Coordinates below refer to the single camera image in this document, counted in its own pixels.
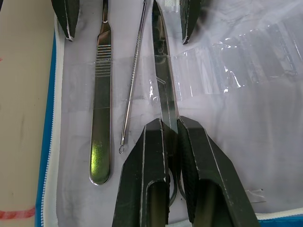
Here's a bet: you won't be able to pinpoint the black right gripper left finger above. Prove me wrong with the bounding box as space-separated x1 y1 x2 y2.
112 118 179 227

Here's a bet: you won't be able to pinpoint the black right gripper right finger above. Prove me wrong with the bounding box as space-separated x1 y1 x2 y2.
177 115 261 227

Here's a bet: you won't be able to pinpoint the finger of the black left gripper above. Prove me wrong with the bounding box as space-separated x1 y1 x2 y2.
51 0 84 43
179 0 202 45

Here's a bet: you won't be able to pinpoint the silver surgical scissors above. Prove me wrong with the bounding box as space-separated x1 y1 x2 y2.
151 0 187 206

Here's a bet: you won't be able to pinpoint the thin silver loop probe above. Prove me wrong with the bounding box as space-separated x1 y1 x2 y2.
118 0 148 155

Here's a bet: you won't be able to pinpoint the silver scalpel handle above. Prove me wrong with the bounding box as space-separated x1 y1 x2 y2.
89 0 112 187

